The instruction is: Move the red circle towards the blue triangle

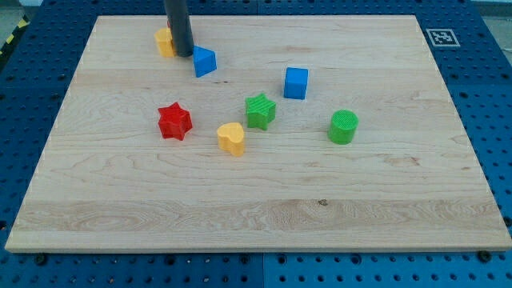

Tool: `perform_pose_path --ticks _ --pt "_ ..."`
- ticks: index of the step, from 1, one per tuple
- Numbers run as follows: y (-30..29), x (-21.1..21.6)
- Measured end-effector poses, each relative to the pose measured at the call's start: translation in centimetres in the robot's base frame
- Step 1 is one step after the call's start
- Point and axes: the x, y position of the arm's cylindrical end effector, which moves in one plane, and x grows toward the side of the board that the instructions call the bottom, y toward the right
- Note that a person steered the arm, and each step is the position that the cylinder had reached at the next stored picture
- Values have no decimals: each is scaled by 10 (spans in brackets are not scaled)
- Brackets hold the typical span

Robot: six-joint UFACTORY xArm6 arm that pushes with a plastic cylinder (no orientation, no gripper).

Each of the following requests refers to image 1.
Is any blue triangle block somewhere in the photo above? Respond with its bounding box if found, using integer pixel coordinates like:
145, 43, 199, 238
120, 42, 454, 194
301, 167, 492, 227
193, 46, 217, 78

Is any yellow heart block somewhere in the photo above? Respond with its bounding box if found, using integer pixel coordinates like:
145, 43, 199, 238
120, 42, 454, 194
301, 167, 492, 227
217, 122, 245, 157

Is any green star block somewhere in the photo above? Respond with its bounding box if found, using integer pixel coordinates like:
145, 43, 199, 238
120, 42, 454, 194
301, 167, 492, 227
245, 93, 276, 130

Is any light wooden board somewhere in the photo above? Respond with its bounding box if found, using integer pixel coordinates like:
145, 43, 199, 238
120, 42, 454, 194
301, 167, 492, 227
6, 15, 511, 253

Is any blue cube block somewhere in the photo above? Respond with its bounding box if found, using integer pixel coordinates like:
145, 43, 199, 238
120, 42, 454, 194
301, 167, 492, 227
283, 67, 309, 100

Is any red star block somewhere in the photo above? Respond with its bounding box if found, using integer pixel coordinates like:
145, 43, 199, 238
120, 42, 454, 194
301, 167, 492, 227
158, 102, 193, 141

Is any green cylinder block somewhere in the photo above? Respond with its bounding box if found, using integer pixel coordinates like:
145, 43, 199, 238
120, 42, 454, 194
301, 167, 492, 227
328, 110, 358, 145

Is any yellow pentagon block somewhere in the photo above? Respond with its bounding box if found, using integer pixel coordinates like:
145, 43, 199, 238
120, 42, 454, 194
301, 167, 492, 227
154, 28, 176, 58

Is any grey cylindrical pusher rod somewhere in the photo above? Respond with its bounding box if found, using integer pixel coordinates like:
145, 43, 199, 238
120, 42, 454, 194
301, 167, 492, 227
163, 0, 194, 58

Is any white fiducial marker tag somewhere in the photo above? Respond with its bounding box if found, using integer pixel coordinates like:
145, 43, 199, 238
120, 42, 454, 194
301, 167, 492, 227
426, 28, 460, 48

